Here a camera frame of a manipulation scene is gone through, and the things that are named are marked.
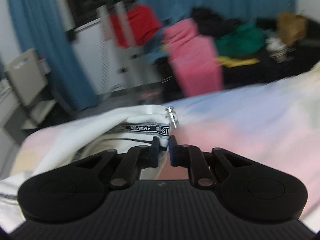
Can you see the small white cloth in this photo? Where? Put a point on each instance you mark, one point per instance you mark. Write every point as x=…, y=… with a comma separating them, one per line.
x=276, y=47

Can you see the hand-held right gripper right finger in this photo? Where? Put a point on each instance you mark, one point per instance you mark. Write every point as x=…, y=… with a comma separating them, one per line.
x=173, y=152

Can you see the pink cloth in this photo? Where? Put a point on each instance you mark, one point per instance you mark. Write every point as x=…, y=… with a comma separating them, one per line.
x=195, y=60

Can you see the green cloth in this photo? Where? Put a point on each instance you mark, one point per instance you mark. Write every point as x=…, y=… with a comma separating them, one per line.
x=240, y=41

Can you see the red cloth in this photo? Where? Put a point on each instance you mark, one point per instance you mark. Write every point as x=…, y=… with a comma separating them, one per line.
x=140, y=25

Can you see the dark window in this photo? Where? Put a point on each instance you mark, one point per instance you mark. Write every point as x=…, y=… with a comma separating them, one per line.
x=82, y=0

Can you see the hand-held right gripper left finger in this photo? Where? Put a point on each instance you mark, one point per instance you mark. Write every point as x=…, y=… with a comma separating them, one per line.
x=155, y=152

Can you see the yellow cloth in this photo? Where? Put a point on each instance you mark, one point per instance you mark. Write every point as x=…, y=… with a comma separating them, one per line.
x=237, y=62

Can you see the white and black chair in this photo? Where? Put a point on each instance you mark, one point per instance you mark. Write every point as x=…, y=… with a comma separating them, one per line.
x=26, y=77

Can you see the white tripod stand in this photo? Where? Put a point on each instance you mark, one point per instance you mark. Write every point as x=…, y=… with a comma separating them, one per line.
x=122, y=42

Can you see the black sofa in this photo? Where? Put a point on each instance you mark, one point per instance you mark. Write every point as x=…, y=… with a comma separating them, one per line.
x=287, y=67

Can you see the black cloth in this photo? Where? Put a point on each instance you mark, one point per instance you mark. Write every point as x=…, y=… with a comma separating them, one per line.
x=212, y=21

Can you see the pastel bed blanket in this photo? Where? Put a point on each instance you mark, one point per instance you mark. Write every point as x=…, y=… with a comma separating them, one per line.
x=250, y=120

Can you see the blue cloth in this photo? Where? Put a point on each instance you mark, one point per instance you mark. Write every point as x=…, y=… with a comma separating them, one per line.
x=156, y=51

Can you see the brown paper bag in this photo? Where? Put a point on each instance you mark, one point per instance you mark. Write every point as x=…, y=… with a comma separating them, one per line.
x=292, y=27

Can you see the white pants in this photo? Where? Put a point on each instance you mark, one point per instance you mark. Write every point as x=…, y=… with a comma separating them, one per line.
x=75, y=130

